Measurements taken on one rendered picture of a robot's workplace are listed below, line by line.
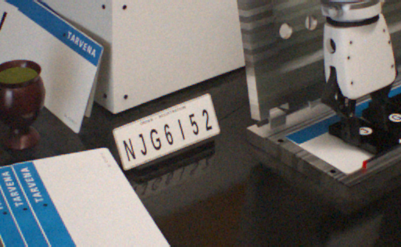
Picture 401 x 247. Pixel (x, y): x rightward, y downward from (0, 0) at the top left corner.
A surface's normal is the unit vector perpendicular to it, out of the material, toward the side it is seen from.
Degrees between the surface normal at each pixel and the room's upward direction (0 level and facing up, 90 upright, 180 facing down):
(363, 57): 78
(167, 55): 90
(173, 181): 0
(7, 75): 0
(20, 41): 69
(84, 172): 0
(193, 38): 90
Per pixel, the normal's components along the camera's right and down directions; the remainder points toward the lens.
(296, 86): 0.61, 0.20
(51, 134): 0.00, -0.88
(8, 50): -0.77, -0.06
